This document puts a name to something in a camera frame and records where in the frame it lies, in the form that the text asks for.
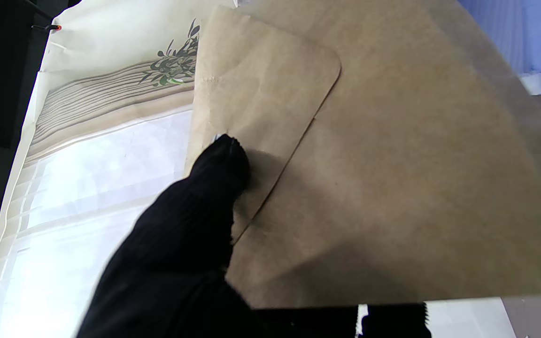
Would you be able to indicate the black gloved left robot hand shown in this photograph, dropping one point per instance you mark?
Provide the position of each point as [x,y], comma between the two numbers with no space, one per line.
[176,263]

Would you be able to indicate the brown paper envelope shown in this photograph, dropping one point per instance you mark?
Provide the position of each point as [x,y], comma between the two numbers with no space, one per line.
[392,164]

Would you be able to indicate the white sheer curtain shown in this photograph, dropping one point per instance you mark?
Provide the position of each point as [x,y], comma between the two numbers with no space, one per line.
[64,211]

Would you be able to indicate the beige pleated curtain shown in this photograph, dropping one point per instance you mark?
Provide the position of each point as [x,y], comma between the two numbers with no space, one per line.
[92,103]

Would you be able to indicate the green leafy tall plant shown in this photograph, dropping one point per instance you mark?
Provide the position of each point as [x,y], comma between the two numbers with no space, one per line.
[176,63]

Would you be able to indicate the black clamp with red tip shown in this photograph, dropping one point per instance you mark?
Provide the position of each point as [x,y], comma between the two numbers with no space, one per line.
[52,28]

